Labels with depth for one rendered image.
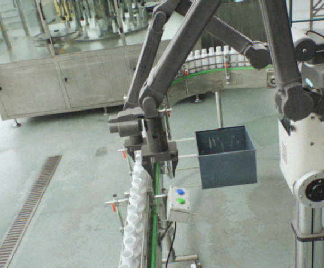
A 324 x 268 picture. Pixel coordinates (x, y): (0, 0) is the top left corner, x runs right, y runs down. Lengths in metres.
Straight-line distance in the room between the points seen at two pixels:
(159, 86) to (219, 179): 1.27
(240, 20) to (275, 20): 5.95
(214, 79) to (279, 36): 2.32
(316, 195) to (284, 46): 0.60
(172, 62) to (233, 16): 5.95
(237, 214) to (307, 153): 1.93
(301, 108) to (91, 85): 4.33
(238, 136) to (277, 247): 0.90
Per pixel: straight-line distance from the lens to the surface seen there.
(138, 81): 1.49
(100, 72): 5.13
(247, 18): 6.96
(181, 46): 0.98
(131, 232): 1.34
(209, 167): 2.15
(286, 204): 3.29
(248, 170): 2.19
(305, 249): 1.66
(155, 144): 1.07
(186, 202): 1.52
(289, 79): 1.04
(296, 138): 1.30
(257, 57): 1.46
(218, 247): 2.92
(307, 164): 1.35
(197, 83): 3.28
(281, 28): 1.01
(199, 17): 0.96
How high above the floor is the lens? 2.01
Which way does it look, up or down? 27 degrees down
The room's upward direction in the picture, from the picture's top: 10 degrees counter-clockwise
